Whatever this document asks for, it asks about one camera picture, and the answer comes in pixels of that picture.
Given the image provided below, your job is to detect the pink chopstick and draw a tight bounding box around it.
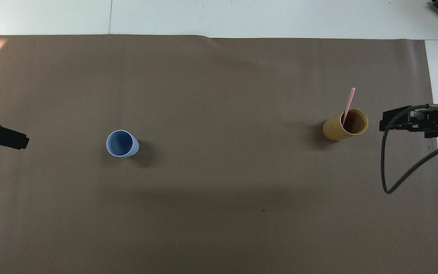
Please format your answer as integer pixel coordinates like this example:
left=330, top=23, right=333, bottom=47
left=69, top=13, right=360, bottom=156
left=342, top=88, right=356, bottom=126

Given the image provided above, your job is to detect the yellow bamboo cup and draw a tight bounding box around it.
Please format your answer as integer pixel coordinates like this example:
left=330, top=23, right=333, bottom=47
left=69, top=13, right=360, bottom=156
left=322, top=108, right=368, bottom=142

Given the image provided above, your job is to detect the blue cup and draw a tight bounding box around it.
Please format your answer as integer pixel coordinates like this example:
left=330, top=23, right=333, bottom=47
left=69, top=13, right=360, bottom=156
left=106, top=130, right=140, bottom=158

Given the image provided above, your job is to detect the black cable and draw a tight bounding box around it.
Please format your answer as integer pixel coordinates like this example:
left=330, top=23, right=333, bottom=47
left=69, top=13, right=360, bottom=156
left=381, top=104, right=438, bottom=194

